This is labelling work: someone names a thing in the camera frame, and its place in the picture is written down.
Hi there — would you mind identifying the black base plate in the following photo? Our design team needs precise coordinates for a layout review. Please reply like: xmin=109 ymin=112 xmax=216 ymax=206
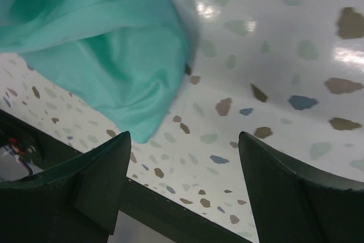
xmin=1 ymin=110 xmax=249 ymax=242

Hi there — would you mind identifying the teal t shirt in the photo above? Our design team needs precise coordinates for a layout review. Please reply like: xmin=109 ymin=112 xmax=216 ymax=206
xmin=1 ymin=0 xmax=189 ymax=143

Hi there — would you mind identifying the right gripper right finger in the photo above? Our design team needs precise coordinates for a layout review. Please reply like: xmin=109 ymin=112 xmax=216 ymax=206
xmin=238 ymin=132 xmax=363 ymax=242

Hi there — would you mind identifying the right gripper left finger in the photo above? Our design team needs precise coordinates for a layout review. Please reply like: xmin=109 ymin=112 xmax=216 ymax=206
xmin=1 ymin=131 xmax=131 ymax=242

